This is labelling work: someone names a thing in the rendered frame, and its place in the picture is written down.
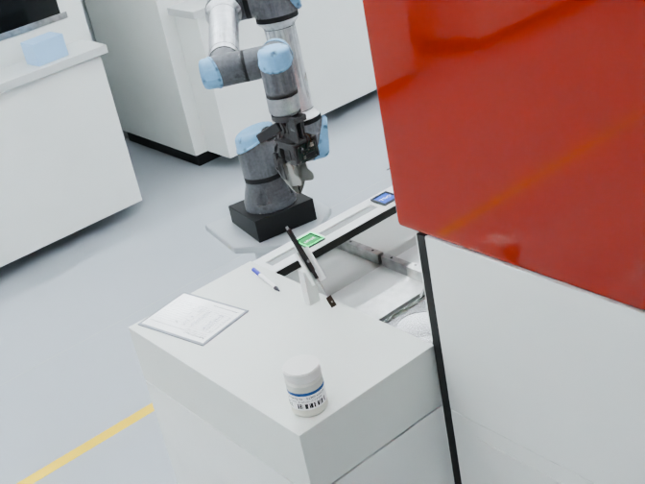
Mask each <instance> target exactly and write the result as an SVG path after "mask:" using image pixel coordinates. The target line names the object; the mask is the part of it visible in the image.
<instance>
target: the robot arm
mask: <svg viewBox="0 0 645 484"><path fill-rule="evenodd" d="M301 7H302V4H301V1H300V0H207V2H206V4H205V19H206V21H207V23H208V24H209V40H208V57H206V58H205V59H201V60H200V61H199V70H200V75H201V79H202V82H203V86H204V87H205V88H206V89H214V88H223V87H224V86H229V85H237V84H241V83H245V82H250V81H255V80H260V79H262V81H263V85H264V89H265V94H266V100H267V104H268V109H269V113H270V115H271V116H272V121H273V122H275V123H274V124H273V123H272V122H269V121H266V122H260V123H256V124H253V125H251V126H249V127H247V128H245V129H244V130H242V131H241V132H240V133H239V134H237V135H236V137H235V145H236V153H237V155H238V157H239V161H240V165H241V169H242V172H243V176H244V180H245V184H246V186H245V201H244V204H245V208H246V211H247V212H248V213H251V214H268V213H273V212H277V211H280V210H282V209H284V208H286V207H288V206H290V205H292V204H293V203H294V202H295V201H296V199H297V195H296V193H298V194H299V193H301V192H302V189H303V187H304V183H305V181H312V180H313V179H314V174H313V172H312V171H311V170H310V169H309V168H308V167H307V164H306V161H311V160H314V161H315V160H316V159H319V158H323V157H327V156H328V154H329V138H328V128H327V118H326V116H323V115H321V112H320V110H319V109H317V108H315V107H314V106H313V102H312V97H311V93H310V88H309V84H308V80H307V76H306V72H305V67H304V63H303V58H302V54H301V50H300V46H299V38H298V33H297V29H296V25H295V21H296V19H297V18H298V16H299V12H298V9H299V8H301ZM251 18H255V20H256V24H257V25H258V26H259V27H261V28H262V29H263V30H264V33H265V37H266V40H267V41H266V42H265V43H264V44H263V45H262V46H257V47H252V48H249V49H244V50H240V45H239V25H238V24H239V23H240V21H242V20H245V19H251Z"/></svg>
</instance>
